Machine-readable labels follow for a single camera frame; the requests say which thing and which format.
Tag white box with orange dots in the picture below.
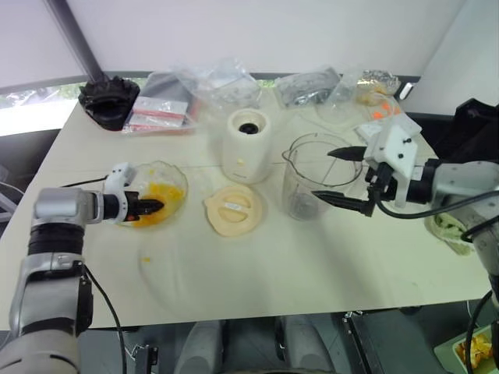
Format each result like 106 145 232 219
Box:
353 100 425 142

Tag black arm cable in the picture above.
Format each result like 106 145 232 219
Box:
373 193 499 374
57 174 129 374

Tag plastic bag with dark contents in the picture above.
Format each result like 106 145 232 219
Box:
274 65 341 109

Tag clear crumpled plastic bag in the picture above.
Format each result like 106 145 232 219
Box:
170 57 263 115

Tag bag with orange snacks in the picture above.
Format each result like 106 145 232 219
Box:
355 69 402 107

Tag white blender base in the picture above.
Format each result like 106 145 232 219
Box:
219 108 273 185

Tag cream blender lid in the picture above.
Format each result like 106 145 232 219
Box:
202 184 268 239

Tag green towel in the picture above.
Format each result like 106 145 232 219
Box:
423 212 477 257

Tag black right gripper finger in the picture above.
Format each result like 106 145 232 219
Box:
311 189 374 217
327 145 367 163

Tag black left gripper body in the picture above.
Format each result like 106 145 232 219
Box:
123 190 143 224

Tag black metal frame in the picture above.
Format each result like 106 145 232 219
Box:
342 309 391 374

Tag clear blender jar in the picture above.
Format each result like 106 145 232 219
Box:
281 132 364 222

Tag dark slanted pole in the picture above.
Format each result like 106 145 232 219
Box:
41 0 105 83

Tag plastic bag with red-striped packets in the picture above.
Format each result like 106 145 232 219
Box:
119 71 199 138

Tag clear glass bowl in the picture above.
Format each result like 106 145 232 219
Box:
103 160 189 231

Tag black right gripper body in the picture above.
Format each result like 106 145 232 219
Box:
364 161 398 203

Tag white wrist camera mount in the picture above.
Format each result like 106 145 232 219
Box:
103 161 137 226
363 116 424 208

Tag black crumpled plastic holder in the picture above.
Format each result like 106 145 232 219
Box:
77 75 142 133

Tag orange segments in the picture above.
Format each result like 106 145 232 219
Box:
132 182 186 229

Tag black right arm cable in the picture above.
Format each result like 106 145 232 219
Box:
373 193 499 374

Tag green tray with orange peel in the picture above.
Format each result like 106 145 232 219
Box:
434 324 499 372

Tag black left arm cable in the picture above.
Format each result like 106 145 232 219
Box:
57 174 129 374

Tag black bag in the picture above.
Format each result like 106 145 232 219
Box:
419 98 499 165

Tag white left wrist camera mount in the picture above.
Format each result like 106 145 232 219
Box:
103 161 137 226

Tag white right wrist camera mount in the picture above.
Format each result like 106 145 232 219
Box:
363 116 424 208

